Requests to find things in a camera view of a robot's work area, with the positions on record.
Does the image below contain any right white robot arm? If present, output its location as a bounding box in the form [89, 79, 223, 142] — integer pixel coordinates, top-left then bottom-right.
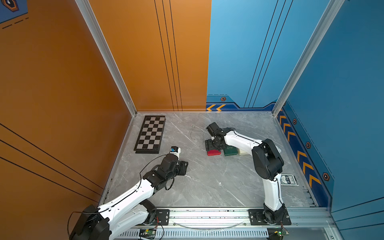
[205, 123, 288, 225]

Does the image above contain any playing card deck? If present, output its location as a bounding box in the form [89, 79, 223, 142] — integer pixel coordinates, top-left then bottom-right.
[281, 174, 299, 187]

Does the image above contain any red booklet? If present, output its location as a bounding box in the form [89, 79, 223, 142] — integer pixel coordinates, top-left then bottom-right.
[207, 150, 221, 156]

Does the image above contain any black white chessboard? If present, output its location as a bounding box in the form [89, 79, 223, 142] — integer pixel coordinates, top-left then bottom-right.
[134, 115, 166, 154]

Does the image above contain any right circuit board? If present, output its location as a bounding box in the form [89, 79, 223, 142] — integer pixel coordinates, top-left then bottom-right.
[267, 229, 290, 240]

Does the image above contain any aluminium corner post left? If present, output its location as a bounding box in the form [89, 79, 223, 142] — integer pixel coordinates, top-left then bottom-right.
[75, 0, 137, 117]

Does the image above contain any left circuit board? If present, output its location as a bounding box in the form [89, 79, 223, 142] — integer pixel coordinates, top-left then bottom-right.
[138, 229, 157, 240]

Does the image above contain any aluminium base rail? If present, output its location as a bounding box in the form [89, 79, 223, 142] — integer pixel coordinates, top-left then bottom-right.
[89, 206, 337, 232]

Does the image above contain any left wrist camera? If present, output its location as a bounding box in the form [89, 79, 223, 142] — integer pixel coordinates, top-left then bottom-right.
[170, 146, 181, 158]

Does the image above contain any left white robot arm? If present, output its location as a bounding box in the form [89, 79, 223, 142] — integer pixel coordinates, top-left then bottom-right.
[68, 146, 188, 240]

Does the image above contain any green booklet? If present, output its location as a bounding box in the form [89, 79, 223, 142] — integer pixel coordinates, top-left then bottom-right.
[224, 146, 239, 157]

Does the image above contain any aluminium corner post right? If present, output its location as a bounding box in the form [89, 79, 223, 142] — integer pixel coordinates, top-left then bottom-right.
[272, 0, 345, 117]

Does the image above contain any aluminium corner post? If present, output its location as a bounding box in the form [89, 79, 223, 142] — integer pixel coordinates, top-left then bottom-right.
[272, 0, 345, 117]
[75, 0, 137, 117]

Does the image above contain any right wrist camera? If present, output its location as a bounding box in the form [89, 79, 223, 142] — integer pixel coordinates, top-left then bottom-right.
[206, 122, 224, 139]

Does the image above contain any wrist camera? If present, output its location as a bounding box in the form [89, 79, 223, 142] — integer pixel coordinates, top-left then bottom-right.
[170, 146, 181, 158]
[206, 122, 224, 139]

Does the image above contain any circuit board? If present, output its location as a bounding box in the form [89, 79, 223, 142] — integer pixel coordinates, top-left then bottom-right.
[138, 229, 157, 240]
[267, 229, 290, 240]

